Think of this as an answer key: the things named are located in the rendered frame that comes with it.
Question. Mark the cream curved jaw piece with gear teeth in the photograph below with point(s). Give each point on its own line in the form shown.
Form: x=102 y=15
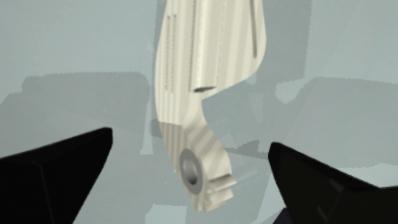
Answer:
x=205 y=47

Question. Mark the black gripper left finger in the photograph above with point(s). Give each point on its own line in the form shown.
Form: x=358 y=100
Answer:
x=49 y=185

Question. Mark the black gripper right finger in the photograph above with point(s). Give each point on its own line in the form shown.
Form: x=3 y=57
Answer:
x=315 y=193

